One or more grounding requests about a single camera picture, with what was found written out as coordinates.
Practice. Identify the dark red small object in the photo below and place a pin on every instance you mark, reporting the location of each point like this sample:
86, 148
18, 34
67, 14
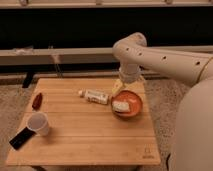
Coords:
37, 101

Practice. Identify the white object in bowl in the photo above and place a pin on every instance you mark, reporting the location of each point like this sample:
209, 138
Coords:
119, 106

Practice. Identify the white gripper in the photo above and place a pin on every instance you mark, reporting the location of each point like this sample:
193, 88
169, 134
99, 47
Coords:
128, 73

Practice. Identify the wooden slatted table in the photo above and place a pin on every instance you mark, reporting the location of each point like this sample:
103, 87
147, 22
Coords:
84, 133

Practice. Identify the black remote control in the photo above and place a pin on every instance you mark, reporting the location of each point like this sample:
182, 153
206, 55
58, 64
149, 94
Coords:
21, 138

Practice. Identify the translucent plastic cup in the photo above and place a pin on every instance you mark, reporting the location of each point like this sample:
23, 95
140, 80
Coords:
38, 122

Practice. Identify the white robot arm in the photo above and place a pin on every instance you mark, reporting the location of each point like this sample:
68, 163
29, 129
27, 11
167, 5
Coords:
192, 146

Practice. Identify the orange ceramic bowl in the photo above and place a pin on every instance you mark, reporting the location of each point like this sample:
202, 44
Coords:
132, 99

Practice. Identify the white tube bottle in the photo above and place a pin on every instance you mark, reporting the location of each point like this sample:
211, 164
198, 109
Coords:
94, 96

